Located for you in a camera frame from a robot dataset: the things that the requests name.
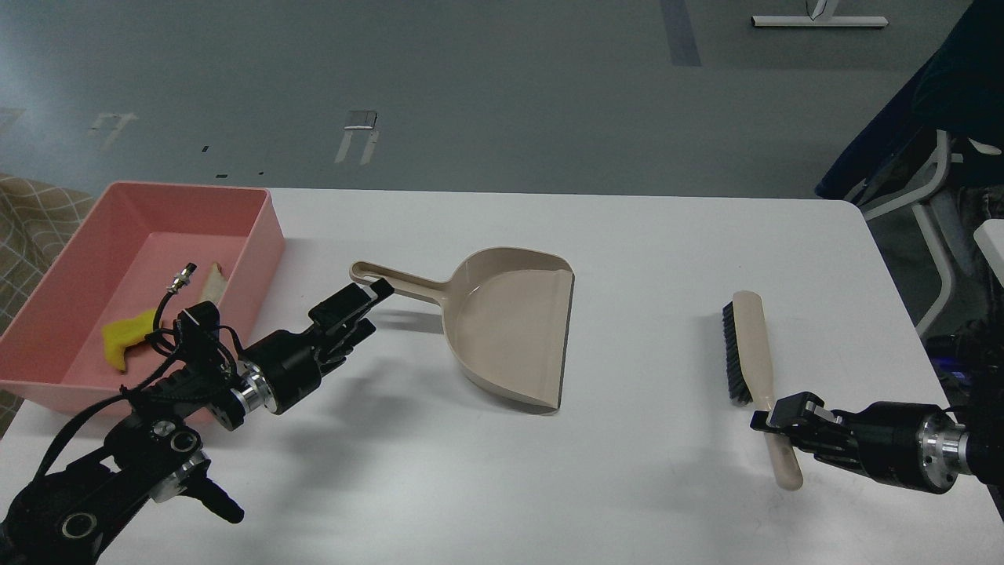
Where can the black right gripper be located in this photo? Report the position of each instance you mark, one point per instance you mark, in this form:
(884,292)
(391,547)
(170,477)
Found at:
(885,442)

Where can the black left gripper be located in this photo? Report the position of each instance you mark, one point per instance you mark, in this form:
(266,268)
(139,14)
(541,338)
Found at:
(293,365)

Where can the beige hand brush black bristles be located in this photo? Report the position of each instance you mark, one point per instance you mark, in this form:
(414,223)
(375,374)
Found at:
(750,377)

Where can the toy sandwich slice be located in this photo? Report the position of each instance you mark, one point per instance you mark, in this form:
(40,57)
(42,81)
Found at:
(215,285)

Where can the beige plastic dustpan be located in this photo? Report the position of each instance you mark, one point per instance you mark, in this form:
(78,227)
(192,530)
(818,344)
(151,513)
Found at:
(505,316)

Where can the yellow sponge piece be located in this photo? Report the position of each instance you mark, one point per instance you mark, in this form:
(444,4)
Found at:
(121,335)

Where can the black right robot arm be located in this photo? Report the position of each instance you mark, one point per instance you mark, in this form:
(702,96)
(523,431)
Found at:
(973,447)

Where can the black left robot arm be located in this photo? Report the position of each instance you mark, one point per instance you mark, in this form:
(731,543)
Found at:
(135,447)

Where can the pink plastic bin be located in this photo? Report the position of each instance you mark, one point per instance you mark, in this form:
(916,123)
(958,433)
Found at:
(117,265)

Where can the beige checkered cloth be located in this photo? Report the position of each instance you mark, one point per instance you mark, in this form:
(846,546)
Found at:
(37,222)

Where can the white table leg base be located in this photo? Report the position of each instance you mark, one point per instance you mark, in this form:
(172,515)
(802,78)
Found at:
(824,14)

